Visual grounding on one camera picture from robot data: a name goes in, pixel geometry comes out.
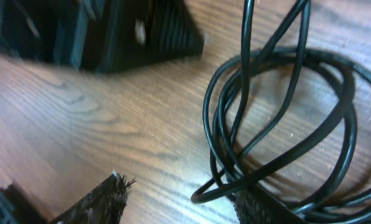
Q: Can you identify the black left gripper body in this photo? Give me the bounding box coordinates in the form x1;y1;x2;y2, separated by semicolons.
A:
0;0;111;71

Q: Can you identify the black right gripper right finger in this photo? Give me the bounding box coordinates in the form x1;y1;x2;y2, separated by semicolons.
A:
235;185;307;224

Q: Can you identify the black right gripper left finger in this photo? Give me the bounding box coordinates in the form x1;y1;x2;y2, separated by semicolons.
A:
51;172;135;224

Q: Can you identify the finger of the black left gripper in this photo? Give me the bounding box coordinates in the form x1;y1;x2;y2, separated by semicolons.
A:
104;0;204;73

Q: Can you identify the thick black usb cable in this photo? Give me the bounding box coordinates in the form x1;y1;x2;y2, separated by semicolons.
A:
190;0;371;224

